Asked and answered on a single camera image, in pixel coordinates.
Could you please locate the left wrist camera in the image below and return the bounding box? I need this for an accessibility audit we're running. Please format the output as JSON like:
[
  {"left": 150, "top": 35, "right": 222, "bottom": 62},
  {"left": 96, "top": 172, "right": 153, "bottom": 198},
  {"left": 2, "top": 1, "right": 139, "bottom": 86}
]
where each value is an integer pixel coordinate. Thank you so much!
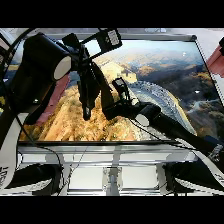
[{"left": 79, "top": 28, "right": 123, "bottom": 54}]

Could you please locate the silver frame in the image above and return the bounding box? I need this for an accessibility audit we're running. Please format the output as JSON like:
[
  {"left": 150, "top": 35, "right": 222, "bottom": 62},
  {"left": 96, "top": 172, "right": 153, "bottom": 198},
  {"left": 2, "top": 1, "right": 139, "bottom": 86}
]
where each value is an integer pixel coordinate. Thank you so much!
[{"left": 14, "top": 32, "right": 224, "bottom": 197}]

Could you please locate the red garment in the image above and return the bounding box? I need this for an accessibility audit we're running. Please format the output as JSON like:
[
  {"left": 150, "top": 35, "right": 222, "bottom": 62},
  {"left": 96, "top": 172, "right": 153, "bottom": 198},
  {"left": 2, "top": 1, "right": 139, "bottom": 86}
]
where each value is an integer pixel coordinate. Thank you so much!
[
  {"left": 205, "top": 44, "right": 224, "bottom": 78},
  {"left": 34, "top": 73, "right": 72, "bottom": 127}
]

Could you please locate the black cable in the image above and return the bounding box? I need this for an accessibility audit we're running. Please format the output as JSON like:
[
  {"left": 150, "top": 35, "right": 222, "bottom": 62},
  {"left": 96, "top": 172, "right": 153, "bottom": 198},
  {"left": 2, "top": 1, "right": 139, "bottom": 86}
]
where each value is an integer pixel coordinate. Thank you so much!
[
  {"left": 128, "top": 118, "right": 208, "bottom": 153},
  {"left": 13, "top": 113, "right": 66, "bottom": 197}
]

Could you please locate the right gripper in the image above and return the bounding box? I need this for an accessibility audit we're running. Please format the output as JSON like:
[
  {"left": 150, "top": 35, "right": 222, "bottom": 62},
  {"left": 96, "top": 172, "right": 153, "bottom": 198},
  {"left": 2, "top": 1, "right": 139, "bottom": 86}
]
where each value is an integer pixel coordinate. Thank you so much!
[{"left": 92, "top": 62, "right": 142, "bottom": 122}]

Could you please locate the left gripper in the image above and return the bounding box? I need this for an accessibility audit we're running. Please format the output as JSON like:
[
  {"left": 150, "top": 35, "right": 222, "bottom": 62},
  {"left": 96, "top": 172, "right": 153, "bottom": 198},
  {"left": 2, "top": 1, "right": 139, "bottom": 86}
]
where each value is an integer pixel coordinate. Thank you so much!
[{"left": 71, "top": 44, "right": 102, "bottom": 122}]

